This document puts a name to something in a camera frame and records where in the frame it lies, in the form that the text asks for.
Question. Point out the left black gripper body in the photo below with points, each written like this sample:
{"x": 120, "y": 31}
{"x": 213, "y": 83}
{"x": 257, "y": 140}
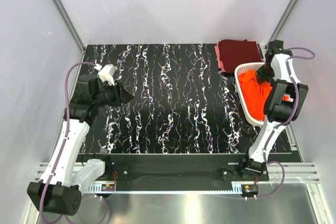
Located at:
{"x": 109, "y": 95}

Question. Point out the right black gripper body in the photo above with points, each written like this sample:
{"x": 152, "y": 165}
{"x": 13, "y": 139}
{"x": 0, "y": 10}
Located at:
{"x": 265, "y": 73}

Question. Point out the orange t shirt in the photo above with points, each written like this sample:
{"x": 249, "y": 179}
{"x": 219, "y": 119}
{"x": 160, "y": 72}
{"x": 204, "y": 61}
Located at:
{"x": 272, "y": 100}

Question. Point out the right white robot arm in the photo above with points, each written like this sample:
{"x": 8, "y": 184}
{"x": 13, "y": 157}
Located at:
{"x": 280, "y": 60}

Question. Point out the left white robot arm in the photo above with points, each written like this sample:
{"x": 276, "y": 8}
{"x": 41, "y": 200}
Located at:
{"x": 59, "y": 190}

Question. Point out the white plastic laundry basket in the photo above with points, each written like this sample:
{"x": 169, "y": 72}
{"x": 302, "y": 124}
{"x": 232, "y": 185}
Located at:
{"x": 239, "y": 70}

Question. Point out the folded maroon t shirt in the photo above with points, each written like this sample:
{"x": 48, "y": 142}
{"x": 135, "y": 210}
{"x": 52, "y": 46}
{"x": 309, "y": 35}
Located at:
{"x": 236, "y": 52}

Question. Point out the folded pink t shirt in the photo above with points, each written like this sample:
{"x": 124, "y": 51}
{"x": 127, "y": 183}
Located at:
{"x": 219, "y": 62}

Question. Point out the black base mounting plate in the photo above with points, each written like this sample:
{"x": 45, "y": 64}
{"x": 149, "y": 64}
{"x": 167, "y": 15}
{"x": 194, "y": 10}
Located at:
{"x": 231, "y": 167}

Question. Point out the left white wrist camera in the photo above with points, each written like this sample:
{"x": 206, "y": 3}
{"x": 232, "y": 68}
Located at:
{"x": 105, "y": 73}

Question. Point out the white slotted cable duct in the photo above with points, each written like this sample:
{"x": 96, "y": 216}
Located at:
{"x": 102, "y": 189}

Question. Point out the aluminium front rail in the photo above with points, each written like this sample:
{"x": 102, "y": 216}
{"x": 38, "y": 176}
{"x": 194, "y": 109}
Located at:
{"x": 295, "y": 173}

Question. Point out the right aluminium frame post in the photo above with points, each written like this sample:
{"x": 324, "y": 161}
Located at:
{"x": 286, "y": 14}

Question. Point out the aluminium frame post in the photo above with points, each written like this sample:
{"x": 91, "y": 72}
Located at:
{"x": 69, "y": 24}
{"x": 286, "y": 14}

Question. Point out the left aluminium frame post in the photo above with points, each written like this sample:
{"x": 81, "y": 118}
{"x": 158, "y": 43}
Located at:
{"x": 69, "y": 24}

